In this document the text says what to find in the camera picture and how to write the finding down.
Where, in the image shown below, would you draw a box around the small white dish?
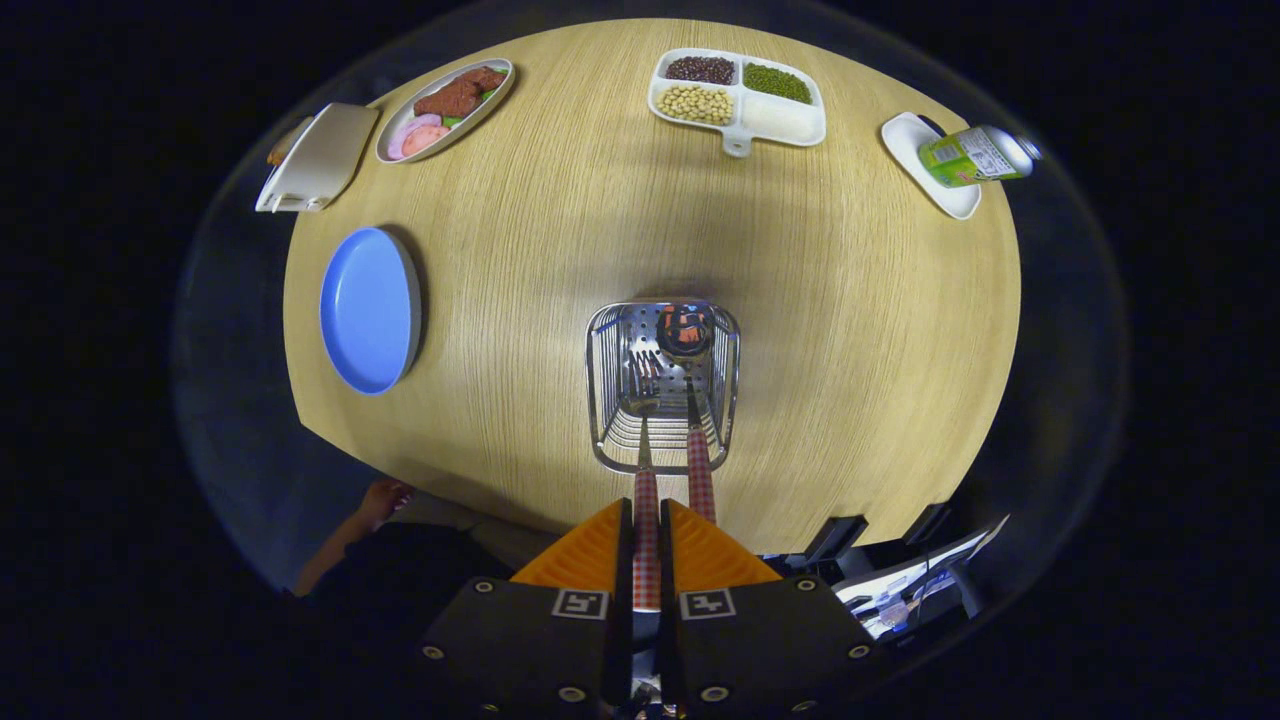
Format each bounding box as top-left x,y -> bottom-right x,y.
880,112 -> 983,221

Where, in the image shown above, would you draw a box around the pile of green beans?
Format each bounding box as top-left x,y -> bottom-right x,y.
742,63 -> 814,106

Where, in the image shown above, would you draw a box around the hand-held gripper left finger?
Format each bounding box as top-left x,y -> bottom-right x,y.
420,498 -> 634,720

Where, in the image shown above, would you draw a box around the green label metal bottle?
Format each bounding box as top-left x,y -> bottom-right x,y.
918,125 -> 1043,190

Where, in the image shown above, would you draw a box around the pile of yellow soybeans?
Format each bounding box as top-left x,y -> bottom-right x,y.
655,84 -> 735,127

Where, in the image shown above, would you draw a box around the pile of dark red beans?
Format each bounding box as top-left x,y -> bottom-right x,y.
665,56 -> 737,86

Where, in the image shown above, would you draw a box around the white toaster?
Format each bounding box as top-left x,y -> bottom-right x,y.
255,102 -> 382,214

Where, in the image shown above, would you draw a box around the brown grilled meat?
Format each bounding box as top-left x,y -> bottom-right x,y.
413,66 -> 508,120

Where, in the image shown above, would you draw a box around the pink ham slices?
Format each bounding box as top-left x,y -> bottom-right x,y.
387,113 -> 453,162

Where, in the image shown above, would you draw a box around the metal cutlery basket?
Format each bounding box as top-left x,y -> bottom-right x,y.
585,300 -> 742,476

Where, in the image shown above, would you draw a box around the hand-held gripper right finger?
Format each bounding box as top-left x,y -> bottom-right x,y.
657,498 -> 891,720

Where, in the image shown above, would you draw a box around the blue round plate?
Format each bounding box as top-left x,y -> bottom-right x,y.
319,226 -> 423,396

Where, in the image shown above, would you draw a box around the fork with red checked handle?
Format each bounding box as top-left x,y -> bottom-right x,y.
625,350 -> 663,612

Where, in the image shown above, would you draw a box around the green lettuce leaf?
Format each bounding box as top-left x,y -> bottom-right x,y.
440,88 -> 499,129

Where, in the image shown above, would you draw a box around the white oval plate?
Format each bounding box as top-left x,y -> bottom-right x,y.
375,57 -> 517,165

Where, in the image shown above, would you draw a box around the white divided tray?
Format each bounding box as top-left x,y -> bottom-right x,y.
647,47 -> 828,159

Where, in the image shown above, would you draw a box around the spoon with red checked handle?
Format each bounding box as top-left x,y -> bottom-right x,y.
655,305 -> 718,527

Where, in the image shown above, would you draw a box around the toasted bread slice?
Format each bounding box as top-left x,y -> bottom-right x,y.
266,118 -> 316,168

